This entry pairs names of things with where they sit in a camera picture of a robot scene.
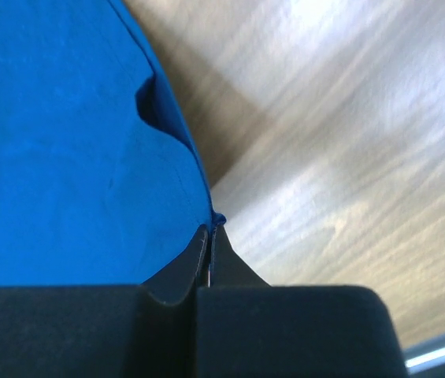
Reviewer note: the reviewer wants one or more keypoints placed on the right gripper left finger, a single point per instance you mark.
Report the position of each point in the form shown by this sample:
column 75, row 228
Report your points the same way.
column 144, row 330

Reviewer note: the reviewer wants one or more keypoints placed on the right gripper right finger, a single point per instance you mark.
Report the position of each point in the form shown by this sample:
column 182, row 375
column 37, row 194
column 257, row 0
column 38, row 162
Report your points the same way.
column 247, row 328

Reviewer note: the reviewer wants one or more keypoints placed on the dark blue t-shirt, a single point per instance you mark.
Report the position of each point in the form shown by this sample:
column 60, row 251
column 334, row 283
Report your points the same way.
column 100, row 180

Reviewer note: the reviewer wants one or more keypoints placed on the aluminium extrusion rail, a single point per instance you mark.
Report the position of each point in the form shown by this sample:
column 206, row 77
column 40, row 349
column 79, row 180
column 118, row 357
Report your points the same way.
column 426, row 359

